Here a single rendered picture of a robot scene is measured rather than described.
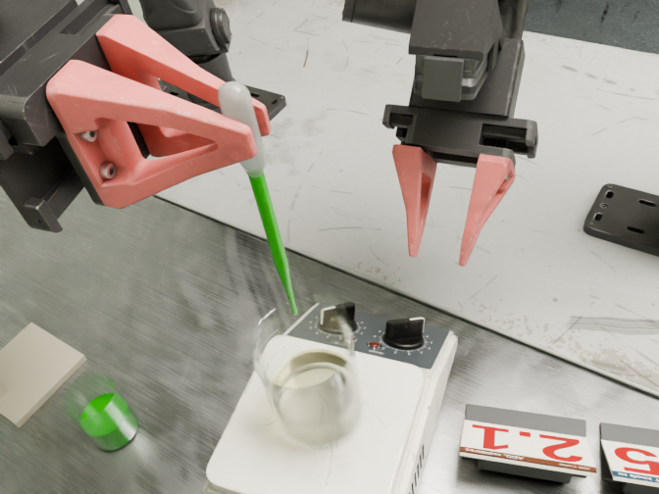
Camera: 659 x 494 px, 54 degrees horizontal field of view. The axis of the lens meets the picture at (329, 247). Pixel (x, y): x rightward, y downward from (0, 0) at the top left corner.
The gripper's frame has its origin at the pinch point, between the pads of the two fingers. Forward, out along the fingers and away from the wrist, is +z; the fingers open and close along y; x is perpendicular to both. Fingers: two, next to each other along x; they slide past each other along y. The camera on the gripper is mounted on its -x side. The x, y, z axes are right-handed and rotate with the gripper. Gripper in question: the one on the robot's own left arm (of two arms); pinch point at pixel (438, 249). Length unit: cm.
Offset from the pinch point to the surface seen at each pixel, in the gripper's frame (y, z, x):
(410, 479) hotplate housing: 1.5, 15.2, -3.3
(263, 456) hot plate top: -7.5, 15.4, -6.8
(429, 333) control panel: -0.7, 6.7, 7.0
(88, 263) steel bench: -38.3, 7.9, 11.3
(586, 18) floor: 3, -105, 224
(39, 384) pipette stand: -33.1, 18.4, 1.4
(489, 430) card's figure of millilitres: 5.5, 12.6, 5.0
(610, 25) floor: 12, -102, 221
